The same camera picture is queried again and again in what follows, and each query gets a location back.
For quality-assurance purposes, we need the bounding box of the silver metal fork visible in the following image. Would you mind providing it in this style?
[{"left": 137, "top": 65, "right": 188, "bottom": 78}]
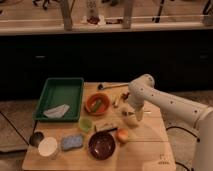
[{"left": 121, "top": 111, "right": 151, "bottom": 116}]

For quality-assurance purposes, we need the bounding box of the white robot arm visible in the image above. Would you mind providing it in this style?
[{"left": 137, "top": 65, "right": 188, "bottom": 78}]
[{"left": 127, "top": 74, "right": 213, "bottom": 171}]

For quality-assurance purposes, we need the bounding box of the brown dried fruit cluster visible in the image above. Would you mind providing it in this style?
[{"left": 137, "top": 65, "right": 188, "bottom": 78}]
[{"left": 121, "top": 92, "right": 130, "bottom": 101}]

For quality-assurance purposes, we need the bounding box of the small yellow-green stick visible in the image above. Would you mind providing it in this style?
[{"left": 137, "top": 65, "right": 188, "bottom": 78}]
[{"left": 113, "top": 95, "right": 120, "bottom": 108}]

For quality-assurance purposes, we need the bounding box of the orange fruit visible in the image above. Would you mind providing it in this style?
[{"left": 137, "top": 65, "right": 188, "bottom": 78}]
[{"left": 116, "top": 129, "right": 129, "bottom": 143}]

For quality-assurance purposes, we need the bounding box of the orange bowl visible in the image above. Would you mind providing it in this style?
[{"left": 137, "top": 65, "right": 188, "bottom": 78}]
[{"left": 85, "top": 93, "right": 110, "bottom": 116}]

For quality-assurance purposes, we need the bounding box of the tan block with black edge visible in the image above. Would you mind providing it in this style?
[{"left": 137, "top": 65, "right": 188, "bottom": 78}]
[{"left": 94, "top": 123, "right": 118, "bottom": 132}]

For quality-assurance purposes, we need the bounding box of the green item in bowl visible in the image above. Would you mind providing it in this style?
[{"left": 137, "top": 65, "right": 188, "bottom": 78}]
[{"left": 91, "top": 99, "right": 102, "bottom": 112}]

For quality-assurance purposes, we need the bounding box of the dark purple bowl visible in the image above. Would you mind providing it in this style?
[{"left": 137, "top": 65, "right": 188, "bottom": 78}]
[{"left": 88, "top": 132, "right": 116, "bottom": 160}]

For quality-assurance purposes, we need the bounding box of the small green cup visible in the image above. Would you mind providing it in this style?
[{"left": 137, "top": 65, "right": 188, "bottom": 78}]
[{"left": 79, "top": 118, "right": 92, "bottom": 133}]

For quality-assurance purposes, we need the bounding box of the blue sponge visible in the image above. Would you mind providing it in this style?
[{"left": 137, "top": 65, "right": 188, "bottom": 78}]
[{"left": 61, "top": 134, "right": 83, "bottom": 151}]

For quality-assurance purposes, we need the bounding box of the green plastic tray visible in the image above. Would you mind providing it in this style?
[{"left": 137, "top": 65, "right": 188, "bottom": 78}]
[{"left": 33, "top": 77, "right": 84, "bottom": 122}]

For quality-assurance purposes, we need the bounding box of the white cloth in tray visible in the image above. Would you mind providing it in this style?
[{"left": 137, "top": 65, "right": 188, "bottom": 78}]
[{"left": 43, "top": 104, "right": 70, "bottom": 118}]

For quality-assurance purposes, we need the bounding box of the white cup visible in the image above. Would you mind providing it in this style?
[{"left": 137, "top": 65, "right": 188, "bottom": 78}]
[{"left": 38, "top": 137, "right": 59, "bottom": 158}]

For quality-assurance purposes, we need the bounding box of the dark round metal cup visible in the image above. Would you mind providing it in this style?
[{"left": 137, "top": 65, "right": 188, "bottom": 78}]
[{"left": 29, "top": 132, "right": 44, "bottom": 147}]

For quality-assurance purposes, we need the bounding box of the black cable on right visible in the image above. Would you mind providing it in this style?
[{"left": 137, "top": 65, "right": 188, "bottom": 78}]
[{"left": 166, "top": 125, "right": 201, "bottom": 171}]

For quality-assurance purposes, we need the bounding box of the black cable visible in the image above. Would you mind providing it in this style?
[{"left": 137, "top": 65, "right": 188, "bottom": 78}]
[
  {"left": 0, "top": 110, "right": 30, "bottom": 146},
  {"left": 166, "top": 125, "right": 201, "bottom": 171}
]

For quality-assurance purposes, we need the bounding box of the black wooden-handled spoon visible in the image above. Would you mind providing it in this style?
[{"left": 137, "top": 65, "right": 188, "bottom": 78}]
[{"left": 97, "top": 84, "right": 128, "bottom": 90}]

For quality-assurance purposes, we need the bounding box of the black cable on left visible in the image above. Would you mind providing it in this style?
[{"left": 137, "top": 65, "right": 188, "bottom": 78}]
[{"left": 0, "top": 110, "right": 30, "bottom": 146}]

